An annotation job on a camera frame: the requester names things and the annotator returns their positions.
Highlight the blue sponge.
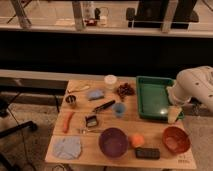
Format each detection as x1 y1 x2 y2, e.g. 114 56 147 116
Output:
87 89 104 101

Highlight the small metal cup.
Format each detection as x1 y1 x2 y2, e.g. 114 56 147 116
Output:
65 95 77 108

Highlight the orange carrot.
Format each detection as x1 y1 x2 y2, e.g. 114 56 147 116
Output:
62 112 75 133

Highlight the small blue cup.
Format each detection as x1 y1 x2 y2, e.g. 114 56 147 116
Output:
112 103 126 117

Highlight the purple bowl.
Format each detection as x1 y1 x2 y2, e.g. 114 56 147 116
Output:
98 127 129 158

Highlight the green plastic tray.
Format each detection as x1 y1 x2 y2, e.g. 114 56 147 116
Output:
135 75 185 121

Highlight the orange ball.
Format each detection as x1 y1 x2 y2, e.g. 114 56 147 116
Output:
130 134 145 148

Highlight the orange-red bowl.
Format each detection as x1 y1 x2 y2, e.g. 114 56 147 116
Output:
162 126 191 155

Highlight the light blue towel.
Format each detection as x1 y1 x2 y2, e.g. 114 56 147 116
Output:
52 136 82 160

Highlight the bunch of dark grapes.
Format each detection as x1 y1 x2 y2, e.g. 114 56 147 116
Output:
116 83 135 100

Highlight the banana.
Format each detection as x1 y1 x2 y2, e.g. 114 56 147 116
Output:
67 85 90 93

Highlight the black rectangular remote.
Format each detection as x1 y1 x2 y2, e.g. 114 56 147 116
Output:
135 147 160 160

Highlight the white round container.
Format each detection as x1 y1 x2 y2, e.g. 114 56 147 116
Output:
104 75 117 90

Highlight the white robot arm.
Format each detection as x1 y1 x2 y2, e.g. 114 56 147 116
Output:
167 66 213 112

